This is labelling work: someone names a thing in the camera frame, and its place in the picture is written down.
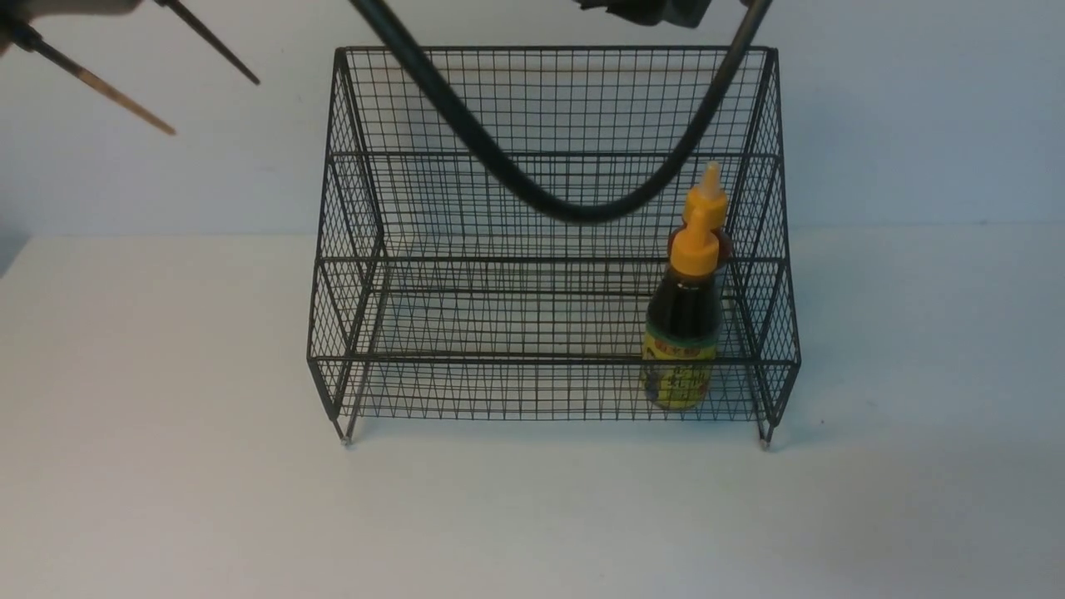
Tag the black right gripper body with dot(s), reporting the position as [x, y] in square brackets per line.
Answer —
[681, 13]

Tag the thin black gripper finger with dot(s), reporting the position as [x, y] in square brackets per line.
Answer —
[204, 32]
[28, 39]

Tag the red sauce bottle yellow cap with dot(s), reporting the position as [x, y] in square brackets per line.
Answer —
[712, 195]

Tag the dark sauce bottle yellow cap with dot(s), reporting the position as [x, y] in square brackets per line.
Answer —
[684, 318]

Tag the black wire mesh shelf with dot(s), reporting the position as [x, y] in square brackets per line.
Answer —
[437, 294]

